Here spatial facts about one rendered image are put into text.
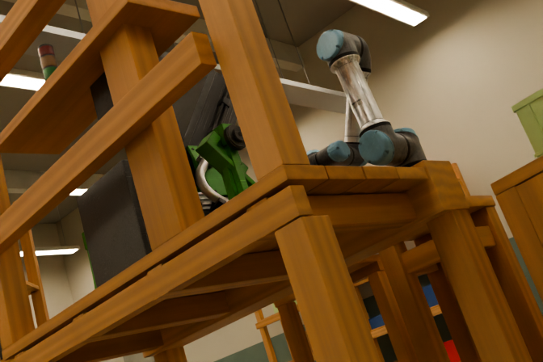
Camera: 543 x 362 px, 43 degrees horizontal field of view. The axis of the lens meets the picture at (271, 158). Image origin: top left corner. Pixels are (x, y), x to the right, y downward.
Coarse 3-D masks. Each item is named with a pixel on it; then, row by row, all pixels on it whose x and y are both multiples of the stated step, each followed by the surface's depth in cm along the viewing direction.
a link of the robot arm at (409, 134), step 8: (400, 128) 245; (408, 128) 244; (408, 136) 242; (416, 136) 245; (408, 144) 238; (416, 144) 242; (408, 152) 238; (416, 152) 241; (408, 160) 240; (416, 160) 240
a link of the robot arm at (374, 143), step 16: (336, 32) 246; (320, 48) 250; (336, 48) 244; (352, 48) 247; (336, 64) 246; (352, 64) 245; (352, 80) 242; (352, 96) 241; (368, 96) 240; (368, 112) 237; (368, 128) 234; (384, 128) 234; (368, 144) 233; (384, 144) 229; (400, 144) 235; (368, 160) 233; (384, 160) 231; (400, 160) 237
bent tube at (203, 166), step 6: (198, 156) 224; (204, 162) 221; (198, 168) 218; (204, 168) 219; (198, 174) 216; (198, 180) 214; (204, 180) 214; (198, 186) 214; (204, 186) 213; (204, 192) 213; (210, 192) 212; (216, 192) 213; (210, 198) 213; (216, 198) 212; (222, 198) 213
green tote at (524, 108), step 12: (528, 96) 186; (540, 96) 184; (516, 108) 189; (528, 108) 187; (540, 108) 184; (528, 120) 187; (540, 120) 184; (528, 132) 187; (540, 132) 184; (540, 144) 184; (540, 156) 184
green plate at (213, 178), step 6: (192, 150) 227; (192, 156) 226; (192, 162) 228; (198, 162) 225; (210, 168) 226; (204, 174) 222; (210, 174) 224; (216, 174) 226; (210, 180) 222; (216, 180) 224; (222, 180) 225; (210, 186) 220; (216, 186) 221; (222, 186) 223; (222, 192) 221
